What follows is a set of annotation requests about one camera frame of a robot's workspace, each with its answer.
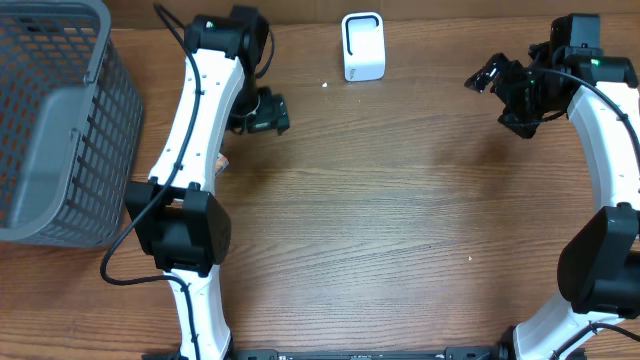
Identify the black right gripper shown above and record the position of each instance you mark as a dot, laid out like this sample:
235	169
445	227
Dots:
524	119

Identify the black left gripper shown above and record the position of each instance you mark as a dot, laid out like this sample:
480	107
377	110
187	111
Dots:
273	113

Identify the small orange tissue box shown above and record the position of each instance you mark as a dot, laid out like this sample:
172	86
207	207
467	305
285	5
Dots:
221	164

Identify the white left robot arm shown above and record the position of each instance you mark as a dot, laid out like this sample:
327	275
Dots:
175	214

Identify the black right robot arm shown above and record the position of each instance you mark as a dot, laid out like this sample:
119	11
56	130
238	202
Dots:
598	270

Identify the white barcode scanner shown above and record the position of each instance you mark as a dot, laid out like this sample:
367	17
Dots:
363	42

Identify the dark grey plastic basket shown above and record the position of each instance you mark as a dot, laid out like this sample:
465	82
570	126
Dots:
71	117

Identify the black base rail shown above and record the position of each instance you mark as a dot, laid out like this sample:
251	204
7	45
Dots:
449	353

